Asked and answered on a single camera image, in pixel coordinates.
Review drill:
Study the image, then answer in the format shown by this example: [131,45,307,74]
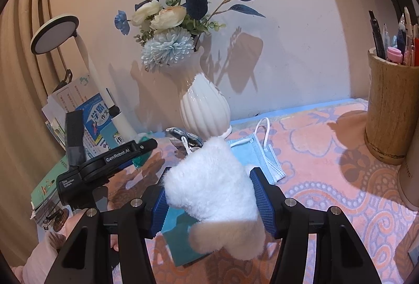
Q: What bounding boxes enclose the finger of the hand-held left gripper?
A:
[130,138,158,159]
[65,109,87,171]

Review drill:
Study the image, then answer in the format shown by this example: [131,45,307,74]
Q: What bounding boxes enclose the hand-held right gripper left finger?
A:
[44,183,169,284]

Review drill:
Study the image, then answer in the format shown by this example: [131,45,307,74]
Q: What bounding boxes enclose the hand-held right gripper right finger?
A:
[249,167,382,284]

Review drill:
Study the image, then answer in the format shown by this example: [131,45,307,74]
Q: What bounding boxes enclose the white fluffy plush toy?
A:
[163,135,266,261]

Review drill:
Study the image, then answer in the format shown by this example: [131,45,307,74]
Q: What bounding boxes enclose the person's left forearm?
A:
[10,230,68,284]

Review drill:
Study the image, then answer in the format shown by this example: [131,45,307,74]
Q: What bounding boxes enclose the person's left hand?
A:
[60,209,119,252]

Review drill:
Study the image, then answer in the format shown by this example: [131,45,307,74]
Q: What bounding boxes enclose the green crinkled wrapper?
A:
[133,133,155,171]

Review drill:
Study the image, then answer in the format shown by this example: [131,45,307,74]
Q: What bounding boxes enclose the teal cover booklet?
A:
[108,130,132,151]

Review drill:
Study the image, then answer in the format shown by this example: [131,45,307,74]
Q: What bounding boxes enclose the pile of green books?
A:
[30,155,74,230]

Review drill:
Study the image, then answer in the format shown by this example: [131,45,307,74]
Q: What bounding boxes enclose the dark metallic clip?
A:
[165,127,204,150]

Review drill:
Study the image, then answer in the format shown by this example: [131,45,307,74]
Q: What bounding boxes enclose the blue face mask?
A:
[227,117,288,185]

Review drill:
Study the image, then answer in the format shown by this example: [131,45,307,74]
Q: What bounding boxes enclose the black binder clip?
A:
[52,69,73,93]

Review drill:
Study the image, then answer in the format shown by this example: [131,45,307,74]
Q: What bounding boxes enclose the beige curtain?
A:
[0,0,99,268]

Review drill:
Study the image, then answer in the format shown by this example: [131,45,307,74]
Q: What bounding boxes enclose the peach patterned blanket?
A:
[105,97,419,284]

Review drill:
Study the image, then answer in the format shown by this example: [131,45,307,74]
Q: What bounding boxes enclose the white ribbed ceramic vase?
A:
[154,45,234,141]

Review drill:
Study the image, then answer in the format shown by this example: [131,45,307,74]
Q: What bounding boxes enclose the round head desk lamp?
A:
[30,15,140,144]

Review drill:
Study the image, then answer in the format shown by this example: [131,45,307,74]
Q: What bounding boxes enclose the artificial blue white flowers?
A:
[97,0,271,73]

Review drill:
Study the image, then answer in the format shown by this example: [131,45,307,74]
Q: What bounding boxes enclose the beige insulated bottle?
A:
[398,135,419,210]

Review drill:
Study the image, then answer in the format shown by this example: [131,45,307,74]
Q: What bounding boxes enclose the wooden pen holder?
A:
[364,47,419,166]

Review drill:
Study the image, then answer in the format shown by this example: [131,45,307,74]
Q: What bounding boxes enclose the bunch of pens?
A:
[368,6,419,68]

